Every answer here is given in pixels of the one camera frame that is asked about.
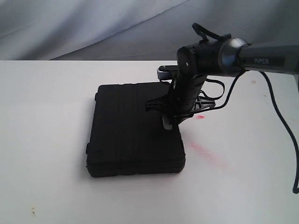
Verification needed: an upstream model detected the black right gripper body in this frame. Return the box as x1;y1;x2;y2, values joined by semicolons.
146;71;216;124

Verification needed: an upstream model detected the black plastic tool case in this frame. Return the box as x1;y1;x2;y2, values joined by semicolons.
86;82;185;177

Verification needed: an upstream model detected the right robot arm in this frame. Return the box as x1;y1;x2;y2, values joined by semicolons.
146;35;299;130

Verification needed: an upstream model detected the grey backdrop cloth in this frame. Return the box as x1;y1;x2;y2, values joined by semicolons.
0;0;299;61

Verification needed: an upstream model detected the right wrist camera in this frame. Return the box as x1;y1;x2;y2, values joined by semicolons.
157;65;178;82

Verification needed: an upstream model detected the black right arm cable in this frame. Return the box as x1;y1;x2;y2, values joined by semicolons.
192;22;299;194

